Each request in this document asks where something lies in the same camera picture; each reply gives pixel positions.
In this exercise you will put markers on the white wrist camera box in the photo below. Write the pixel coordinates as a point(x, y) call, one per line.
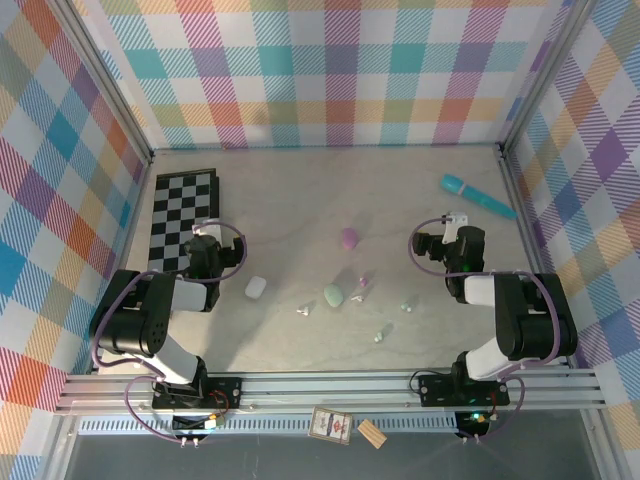
point(210, 231)
point(452, 222)

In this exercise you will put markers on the black controller box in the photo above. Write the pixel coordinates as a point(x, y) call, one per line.
point(190, 422)
point(470, 425)

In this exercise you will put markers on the black white folding chessboard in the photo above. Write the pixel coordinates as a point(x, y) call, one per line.
point(180, 205)

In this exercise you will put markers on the mint green earbud charging case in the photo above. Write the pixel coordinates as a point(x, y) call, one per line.
point(333, 295)

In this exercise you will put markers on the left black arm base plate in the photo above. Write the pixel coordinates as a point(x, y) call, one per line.
point(227, 387)

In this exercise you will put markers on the aluminium floor rail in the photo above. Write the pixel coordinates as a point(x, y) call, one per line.
point(138, 200)
point(525, 225)

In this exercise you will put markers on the playing card box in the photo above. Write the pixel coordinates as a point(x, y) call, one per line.
point(331, 425)

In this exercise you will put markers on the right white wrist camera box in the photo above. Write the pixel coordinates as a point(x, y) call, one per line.
point(452, 222)

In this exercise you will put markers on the purple earbud charging case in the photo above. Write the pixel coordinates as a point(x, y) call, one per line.
point(349, 238)

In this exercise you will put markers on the right aluminium corner post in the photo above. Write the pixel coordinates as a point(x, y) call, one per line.
point(544, 75)

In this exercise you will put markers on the small wooden block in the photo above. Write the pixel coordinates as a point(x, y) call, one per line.
point(372, 434)

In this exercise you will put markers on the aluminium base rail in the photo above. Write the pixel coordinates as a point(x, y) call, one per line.
point(325, 390)

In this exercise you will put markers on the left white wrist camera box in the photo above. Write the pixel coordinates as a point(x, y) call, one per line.
point(210, 231)

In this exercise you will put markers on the left black controller box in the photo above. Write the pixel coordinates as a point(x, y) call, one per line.
point(190, 422)

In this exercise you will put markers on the teal cylindrical tube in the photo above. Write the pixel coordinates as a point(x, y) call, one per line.
point(475, 194)

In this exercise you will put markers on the aluminium corner post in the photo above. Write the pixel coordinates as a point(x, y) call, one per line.
point(544, 75)
point(106, 82)

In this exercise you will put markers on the right black controller box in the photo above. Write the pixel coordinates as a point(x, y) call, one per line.
point(470, 425)

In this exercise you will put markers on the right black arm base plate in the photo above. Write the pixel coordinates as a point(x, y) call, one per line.
point(435, 387)

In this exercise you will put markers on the right aluminium floor rail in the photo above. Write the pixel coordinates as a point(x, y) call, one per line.
point(525, 225)

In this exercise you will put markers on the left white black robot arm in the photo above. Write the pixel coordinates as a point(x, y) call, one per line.
point(150, 310)

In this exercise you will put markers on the left aluminium floor rail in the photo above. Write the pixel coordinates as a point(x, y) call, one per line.
point(138, 200)

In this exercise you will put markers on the left aluminium corner post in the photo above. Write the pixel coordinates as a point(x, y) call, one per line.
point(106, 82)

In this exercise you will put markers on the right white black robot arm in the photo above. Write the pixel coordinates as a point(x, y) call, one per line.
point(530, 320)

